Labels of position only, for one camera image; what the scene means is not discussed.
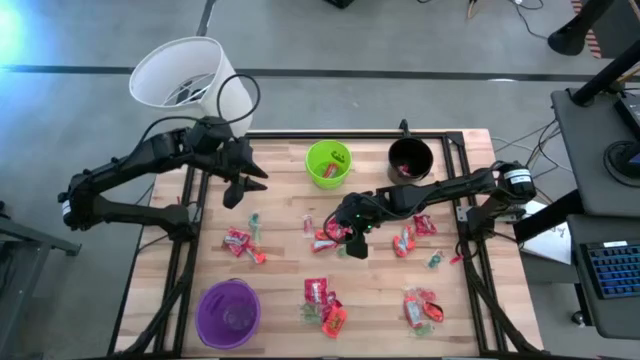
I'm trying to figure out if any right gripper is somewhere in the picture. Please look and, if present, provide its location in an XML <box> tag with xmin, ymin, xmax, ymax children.
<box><xmin>332</xmin><ymin>193</ymin><xmax>386</xmax><ymax>261</ymax></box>

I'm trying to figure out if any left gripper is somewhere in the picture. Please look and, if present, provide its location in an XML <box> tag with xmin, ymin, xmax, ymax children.
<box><xmin>192</xmin><ymin>116</ymin><xmax>269</xmax><ymax>210</ymax></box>

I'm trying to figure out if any orange Reese's packet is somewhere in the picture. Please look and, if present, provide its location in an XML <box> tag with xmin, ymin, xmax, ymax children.
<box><xmin>321</xmin><ymin>305</ymin><xmax>349</xmax><ymax>340</ymax></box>
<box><xmin>392</xmin><ymin>224</ymin><xmax>417</xmax><ymax>259</ymax></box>

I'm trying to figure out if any red white candy packet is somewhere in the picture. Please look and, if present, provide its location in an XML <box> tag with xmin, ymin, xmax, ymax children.
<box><xmin>222</xmin><ymin>227</ymin><xmax>252</xmax><ymax>258</ymax></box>

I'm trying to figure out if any red Skittles packet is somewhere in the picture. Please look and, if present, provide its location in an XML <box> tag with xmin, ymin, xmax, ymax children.
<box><xmin>303</xmin><ymin>277</ymin><xmax>329</xmax><ymax>306</ymax></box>

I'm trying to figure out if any small red candy packet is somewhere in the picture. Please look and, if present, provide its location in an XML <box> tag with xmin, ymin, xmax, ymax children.
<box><xmin>322</xmin><ymin>291</ymin><xmax>344</xmax><ymax>316</ymax></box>

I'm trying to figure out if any red KitKat packet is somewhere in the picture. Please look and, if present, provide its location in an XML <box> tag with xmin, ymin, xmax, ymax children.
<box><xmin>402</xmin><ymin>294</ymin><xmax>424</xmax><ymax>330</ymax></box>

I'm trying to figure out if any green plastic bucket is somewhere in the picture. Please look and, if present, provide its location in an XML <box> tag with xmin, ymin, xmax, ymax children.
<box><xmin>305</xmin><ymin>139</ymin><xmax>354</xmax><ymax>191</ymax></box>

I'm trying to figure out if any black plastic bucket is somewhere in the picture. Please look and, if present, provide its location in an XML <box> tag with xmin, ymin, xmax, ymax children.
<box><xmin>387</xmin><ymin>135</ymin><xmax>435</xmax><ymax>187</ymax></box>

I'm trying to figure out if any white shade table lamp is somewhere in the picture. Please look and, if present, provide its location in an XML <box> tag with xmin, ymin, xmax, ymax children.
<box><xmin>128</xmin><ymin>36</ymin><xmax>255</xmax><ymax>139</ymax></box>

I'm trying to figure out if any purple plastic bucket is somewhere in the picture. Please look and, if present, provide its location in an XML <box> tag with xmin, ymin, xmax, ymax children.
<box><xmin>194</xmin><ymin>278</ymin><xmax>262</xmax><ymax>351</ymax></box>

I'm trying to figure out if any black desk leg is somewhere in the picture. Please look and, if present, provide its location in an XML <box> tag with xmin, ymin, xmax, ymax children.
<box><xmin>513</xmin><ymin>189</ymin><xmax>586</xmax><ymax>245</ymax></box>

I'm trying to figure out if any white paper sheet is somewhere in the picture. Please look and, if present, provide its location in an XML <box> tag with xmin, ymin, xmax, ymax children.
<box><xmin>519</xmin><ymin>199</ymin><xmax>574</xmax><ymax>266</ymax></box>

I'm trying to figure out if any dark grey table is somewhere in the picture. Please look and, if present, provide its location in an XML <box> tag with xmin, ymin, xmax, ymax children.
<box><xmin>0</xmin><ymin>199</ymin><xmax>83</xmax><ymax>360</ymax></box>

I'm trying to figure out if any grey desk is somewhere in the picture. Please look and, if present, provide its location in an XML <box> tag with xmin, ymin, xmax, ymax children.
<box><xmin>549</xmin><ymin>87</ymin><xmax>640</xmax><ymax>217</ymax></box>
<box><xmin>567</xmin><ymin>213</ymin><xmax>640</xmax><ymax>341</ymax></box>

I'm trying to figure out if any black backlit keyboard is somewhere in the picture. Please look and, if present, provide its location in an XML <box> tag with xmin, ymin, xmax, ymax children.
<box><xmin>582</xmin><ymin>239</ymin><xmax>640</xmax><ymax>300</ymax></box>

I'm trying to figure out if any black round stand base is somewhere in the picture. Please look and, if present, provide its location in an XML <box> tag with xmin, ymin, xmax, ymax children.
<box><xmin>602</xmin><ymin>139</ymin><xmax>640</xmax><ymax>189</ymax></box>

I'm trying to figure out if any person's leg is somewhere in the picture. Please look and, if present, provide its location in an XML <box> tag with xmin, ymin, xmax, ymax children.
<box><xmin>546</xmin><ymin>0</ymin><xmax>617</xmax><ymax>57</ymax></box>

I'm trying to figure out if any black diagonal pole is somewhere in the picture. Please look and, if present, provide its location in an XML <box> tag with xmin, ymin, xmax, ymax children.
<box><xmin>569</xmin><ymin>37</ymin><xmax>640</xmax><ymax>108</ymax></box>

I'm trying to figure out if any red white striped rug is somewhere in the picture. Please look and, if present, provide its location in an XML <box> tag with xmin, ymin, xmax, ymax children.
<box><xmin>570</xmin><ymin>0</ymin><xmax>604</xmax><ymax>60</ymax></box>

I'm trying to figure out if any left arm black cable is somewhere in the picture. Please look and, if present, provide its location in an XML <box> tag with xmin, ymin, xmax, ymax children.
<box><xmin>142</xmin><ymin>73</ymin><xmax>262</xmax><ymax>151</ymax></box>

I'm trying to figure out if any black floor cable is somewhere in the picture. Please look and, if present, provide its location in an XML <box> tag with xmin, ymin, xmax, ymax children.
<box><xmin>507</xmin><ymin>0</ymin><xmax>551</xmax><ymax>41</ymax></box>

